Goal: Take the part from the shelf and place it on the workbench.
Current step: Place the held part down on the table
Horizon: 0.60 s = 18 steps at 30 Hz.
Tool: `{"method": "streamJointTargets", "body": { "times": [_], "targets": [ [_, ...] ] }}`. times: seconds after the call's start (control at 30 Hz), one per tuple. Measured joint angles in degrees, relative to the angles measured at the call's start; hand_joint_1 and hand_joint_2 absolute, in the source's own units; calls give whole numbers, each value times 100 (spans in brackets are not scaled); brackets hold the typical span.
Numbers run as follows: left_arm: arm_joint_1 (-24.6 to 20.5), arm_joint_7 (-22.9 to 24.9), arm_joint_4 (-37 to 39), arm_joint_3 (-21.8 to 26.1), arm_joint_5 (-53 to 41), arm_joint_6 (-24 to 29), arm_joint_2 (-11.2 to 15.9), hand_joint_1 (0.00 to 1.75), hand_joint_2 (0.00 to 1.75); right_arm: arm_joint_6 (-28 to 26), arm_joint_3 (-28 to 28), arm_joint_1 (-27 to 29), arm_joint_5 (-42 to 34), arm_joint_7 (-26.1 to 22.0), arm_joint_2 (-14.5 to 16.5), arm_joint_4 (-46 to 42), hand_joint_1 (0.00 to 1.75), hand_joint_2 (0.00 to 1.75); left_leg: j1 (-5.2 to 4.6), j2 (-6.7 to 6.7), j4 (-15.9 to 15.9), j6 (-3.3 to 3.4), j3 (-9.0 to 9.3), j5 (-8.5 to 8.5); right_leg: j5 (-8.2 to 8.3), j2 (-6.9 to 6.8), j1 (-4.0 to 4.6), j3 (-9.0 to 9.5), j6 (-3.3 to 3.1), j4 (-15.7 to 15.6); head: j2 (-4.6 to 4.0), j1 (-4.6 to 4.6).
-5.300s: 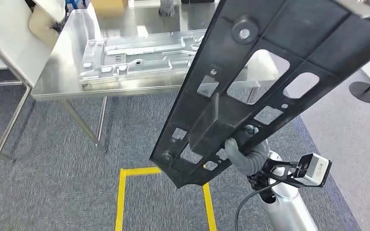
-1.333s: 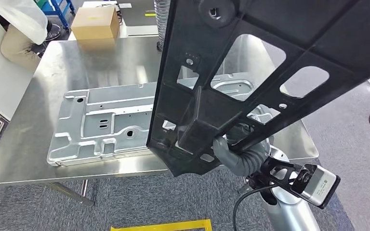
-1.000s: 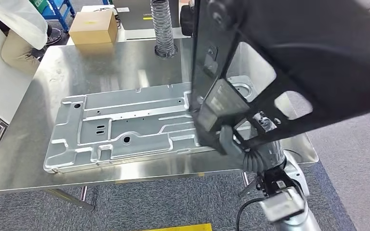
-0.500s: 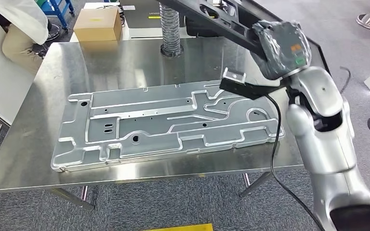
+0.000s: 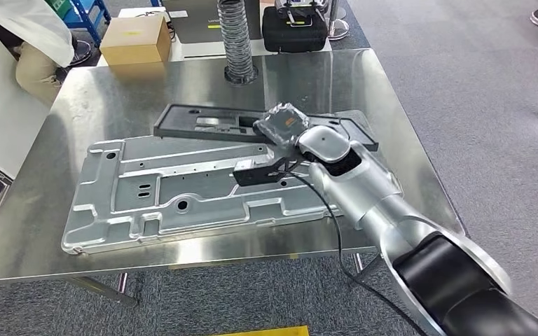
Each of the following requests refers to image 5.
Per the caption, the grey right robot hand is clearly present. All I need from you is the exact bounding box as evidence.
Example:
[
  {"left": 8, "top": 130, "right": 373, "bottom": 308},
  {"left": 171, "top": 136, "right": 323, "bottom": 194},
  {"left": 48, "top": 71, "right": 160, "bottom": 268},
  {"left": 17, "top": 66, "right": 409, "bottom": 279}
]
[{"left": 252, "top": 102, "right": 311, "bottom": 148}]

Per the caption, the black plastic frame part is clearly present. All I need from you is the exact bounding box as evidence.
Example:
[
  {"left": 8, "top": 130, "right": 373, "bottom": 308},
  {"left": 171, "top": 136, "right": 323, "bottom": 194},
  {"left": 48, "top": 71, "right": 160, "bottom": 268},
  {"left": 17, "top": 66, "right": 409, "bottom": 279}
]
[{"left": 152, "top": 102, "right": 380, "bottom": 153}]

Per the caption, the stainless steel workbench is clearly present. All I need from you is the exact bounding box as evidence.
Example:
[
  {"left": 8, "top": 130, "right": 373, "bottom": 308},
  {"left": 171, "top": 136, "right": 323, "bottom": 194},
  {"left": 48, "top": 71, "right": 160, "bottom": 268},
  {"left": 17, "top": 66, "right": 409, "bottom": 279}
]
[{"left": 0, "top": 48, "right": 468, "bottom": 308}]

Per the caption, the black carrying case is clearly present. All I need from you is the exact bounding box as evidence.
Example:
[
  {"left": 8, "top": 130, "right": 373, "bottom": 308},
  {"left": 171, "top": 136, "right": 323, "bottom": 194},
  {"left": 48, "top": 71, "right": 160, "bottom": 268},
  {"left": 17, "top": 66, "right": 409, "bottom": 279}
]
[{"left": 261, "top": 5, "right": 330, "bottom": 54}]

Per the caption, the grey handheld controller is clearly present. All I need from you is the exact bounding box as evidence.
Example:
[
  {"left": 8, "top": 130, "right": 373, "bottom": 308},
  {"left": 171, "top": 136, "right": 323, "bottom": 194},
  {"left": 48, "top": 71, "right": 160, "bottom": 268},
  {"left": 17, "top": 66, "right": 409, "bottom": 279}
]
[{"left": 274, "top": 0, "right": 330, "bottom": 25}]

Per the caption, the stamped silver metal plate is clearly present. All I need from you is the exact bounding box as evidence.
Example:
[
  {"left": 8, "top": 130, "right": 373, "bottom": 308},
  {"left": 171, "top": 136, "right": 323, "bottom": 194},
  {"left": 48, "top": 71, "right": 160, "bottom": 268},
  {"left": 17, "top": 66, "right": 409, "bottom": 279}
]
[{"left": 60, "top": 134, "right": 345, "bottom": 256}]

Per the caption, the brown cardboard box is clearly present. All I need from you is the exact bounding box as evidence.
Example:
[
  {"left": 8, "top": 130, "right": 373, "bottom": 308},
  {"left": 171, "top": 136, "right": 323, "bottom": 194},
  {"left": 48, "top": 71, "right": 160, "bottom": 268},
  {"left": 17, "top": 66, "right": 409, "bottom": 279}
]
[{"left": 99, "top": 13, "right": 173, "bottom": 67}]

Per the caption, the blue metal cart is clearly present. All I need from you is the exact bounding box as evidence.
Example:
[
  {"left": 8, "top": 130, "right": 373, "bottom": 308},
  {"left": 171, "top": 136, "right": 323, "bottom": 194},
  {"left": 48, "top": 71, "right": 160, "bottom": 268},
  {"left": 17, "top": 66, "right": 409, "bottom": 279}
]
[{"left": 57, "top": 0, "right": 113, "bottom": 48}]

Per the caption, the person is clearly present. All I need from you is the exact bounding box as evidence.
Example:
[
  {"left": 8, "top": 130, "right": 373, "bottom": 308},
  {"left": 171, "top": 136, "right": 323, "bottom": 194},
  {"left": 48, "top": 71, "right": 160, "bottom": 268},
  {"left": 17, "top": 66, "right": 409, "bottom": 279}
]
[{"left": 0, "top": 0, "right": 76, "bottom": 109}]

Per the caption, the white panel table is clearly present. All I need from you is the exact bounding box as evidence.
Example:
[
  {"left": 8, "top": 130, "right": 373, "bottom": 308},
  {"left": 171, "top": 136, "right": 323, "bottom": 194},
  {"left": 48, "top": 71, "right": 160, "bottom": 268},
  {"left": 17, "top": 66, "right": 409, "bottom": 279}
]
[{"left": 0, "top": 22, "right": 53, "bottom": 188}]

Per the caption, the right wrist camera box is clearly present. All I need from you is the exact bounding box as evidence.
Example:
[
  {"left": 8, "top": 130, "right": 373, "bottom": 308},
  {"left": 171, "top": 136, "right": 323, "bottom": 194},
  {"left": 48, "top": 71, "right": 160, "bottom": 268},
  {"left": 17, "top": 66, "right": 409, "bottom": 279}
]
[{"left": 232, "top": 156, "right": 290, "bottom": 188}]

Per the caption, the corrugated grey hose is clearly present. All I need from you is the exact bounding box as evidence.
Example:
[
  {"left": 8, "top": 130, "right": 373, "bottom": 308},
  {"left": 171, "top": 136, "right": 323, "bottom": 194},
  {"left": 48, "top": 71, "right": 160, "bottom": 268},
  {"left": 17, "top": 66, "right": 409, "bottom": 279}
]
[{"left": 216, "top": 0, "right": 260, "bottom": 86}]

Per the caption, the black camera cable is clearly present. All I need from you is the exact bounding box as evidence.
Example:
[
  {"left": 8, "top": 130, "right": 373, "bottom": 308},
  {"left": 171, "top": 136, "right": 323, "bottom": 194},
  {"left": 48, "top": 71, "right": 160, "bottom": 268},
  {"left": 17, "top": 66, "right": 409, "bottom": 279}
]
[{"left": 277, "top": 169, "right": 433, "bottom": 336}]

